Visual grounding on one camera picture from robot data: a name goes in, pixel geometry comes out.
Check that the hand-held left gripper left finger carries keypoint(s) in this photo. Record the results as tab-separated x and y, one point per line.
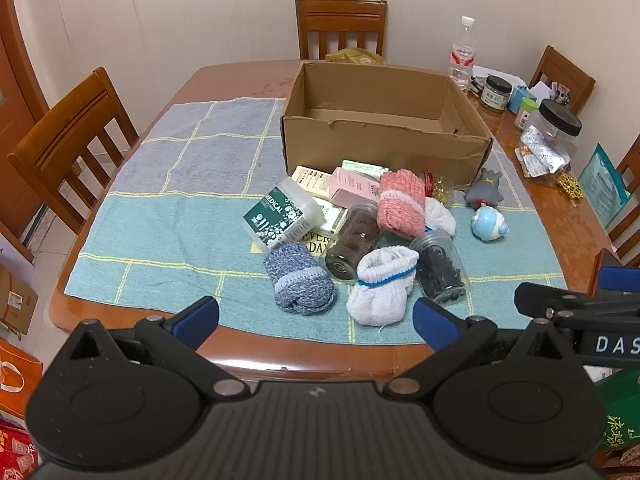
197	317

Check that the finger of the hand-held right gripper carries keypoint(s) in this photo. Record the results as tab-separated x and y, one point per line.
537	297
622	278

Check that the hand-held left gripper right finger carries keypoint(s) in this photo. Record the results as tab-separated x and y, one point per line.
432	322

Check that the clear jar black contents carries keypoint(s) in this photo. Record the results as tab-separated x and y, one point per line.
440	270

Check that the white sock blue stripe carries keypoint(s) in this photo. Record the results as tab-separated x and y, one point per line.
380	285

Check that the blue white round toy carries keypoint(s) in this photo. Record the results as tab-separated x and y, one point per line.
487	222

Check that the plain white sock roll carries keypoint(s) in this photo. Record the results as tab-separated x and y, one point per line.
440	217

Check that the blue knitted sock roll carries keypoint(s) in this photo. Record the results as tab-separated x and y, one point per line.
300	280

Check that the clear jar brown contents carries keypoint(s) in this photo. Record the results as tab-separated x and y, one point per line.
355	240

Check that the grey rubber toy figure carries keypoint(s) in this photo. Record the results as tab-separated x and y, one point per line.
482	190

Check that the pink knitted sock roll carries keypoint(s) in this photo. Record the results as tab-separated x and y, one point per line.
400	205

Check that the white cotton swab container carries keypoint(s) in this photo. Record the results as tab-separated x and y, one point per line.
280	215

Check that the pink carton box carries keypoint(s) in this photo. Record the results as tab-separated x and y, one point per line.
350	185

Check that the light green slim box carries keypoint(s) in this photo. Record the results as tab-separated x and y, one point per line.
365	166

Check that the cream carton box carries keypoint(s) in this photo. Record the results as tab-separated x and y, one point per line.
312	180

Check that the cardboard box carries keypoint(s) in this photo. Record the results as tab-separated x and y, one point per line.
380	150

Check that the green printed bag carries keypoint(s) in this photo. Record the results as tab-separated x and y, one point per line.
622	410

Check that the wooden chair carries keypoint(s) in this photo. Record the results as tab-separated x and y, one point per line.
631	210
560	67
340	15
65	125

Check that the teal packet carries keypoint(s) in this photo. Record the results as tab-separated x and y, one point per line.
605	185

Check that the gold ornament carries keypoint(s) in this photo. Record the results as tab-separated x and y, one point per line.
570	186

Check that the checked blue green towel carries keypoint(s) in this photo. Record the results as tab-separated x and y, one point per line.
175	210

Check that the flat yellow card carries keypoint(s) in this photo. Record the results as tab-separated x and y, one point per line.
312	246

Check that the pile of blister packs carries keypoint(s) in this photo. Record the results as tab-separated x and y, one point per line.
542	157

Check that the large clear jar black lid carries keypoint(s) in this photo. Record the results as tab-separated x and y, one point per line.
557	117

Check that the orange bag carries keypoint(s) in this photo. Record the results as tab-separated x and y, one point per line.
25	365

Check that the brown carton on floor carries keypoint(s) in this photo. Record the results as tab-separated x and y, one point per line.
15	300

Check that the small jar green lid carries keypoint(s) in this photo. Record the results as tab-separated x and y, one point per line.
526	112

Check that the bunch of pens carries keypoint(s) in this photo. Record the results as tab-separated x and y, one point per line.
562	94

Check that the small blue box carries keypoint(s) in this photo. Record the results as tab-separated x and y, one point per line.
520	99

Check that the white envelope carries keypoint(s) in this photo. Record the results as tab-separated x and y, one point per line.
540	91

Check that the glass jar black lid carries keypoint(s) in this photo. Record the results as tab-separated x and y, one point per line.
496	95

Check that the red printed packaging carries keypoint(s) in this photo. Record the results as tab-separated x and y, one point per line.
12	447

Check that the white paper sheets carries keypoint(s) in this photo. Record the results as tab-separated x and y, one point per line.
492	71

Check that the clear plastic water bottle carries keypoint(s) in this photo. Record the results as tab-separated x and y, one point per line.
461	60

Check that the yellow paper bag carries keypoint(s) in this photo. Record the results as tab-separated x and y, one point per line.
352	55

